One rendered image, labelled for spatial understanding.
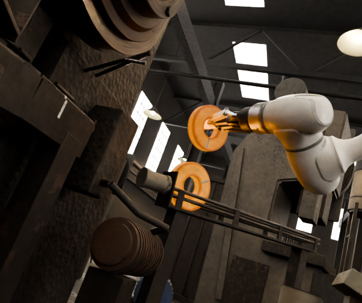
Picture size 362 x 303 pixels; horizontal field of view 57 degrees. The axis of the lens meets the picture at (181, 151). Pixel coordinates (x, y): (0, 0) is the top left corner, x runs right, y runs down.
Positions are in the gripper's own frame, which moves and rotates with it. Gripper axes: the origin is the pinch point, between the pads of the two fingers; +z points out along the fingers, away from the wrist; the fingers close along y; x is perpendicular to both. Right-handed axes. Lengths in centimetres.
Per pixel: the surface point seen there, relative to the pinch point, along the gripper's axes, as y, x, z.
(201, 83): 367, 374, 613
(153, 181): -14.3, -26.7, -3.4
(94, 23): -50, -4, -16
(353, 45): 338, 338, 181
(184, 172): -4.4, -19.5, -2.4
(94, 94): -37.7, -10.9, 3.9
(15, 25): -61, -29, -57
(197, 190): 3.2, -22.4, -1.5
